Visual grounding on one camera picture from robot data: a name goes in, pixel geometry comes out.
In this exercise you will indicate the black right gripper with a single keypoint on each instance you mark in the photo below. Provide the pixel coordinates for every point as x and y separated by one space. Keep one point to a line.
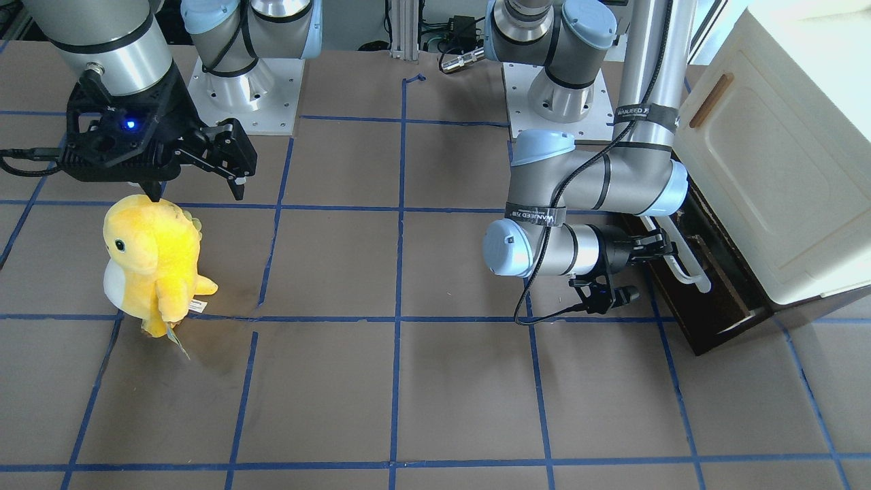
182 111

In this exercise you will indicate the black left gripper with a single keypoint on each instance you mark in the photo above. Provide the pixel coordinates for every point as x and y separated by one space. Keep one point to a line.
614 252

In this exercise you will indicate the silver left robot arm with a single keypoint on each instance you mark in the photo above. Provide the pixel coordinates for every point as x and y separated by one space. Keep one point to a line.
640 47

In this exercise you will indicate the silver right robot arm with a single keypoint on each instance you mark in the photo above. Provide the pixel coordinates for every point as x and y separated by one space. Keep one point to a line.
125 39

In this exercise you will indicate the yellow plush dinosaur toy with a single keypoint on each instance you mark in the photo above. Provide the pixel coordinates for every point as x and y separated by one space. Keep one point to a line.
153 271

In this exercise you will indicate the cream plastic storage box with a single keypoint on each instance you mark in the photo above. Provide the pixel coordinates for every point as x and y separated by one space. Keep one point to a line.
775 135

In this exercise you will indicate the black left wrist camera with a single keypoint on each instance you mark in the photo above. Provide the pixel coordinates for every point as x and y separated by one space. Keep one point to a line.
599 297

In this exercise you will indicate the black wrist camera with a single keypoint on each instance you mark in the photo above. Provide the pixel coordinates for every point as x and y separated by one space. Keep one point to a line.
599 297
116 147

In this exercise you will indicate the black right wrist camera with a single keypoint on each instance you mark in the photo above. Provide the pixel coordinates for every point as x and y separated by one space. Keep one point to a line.
116 147

